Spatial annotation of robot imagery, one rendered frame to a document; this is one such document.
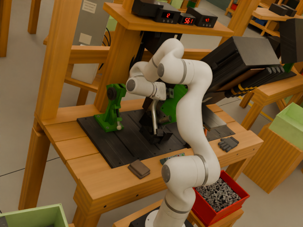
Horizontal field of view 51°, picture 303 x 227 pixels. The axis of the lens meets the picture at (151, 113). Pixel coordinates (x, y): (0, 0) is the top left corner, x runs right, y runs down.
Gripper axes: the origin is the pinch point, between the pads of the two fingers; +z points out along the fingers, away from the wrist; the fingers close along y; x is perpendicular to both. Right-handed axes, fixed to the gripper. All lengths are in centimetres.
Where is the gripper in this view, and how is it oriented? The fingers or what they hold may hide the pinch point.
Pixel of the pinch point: (167, 93)
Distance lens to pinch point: 185.3
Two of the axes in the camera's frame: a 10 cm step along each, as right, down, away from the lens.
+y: -0.5, -9.9, 1.5
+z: 6.3, 0.9, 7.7
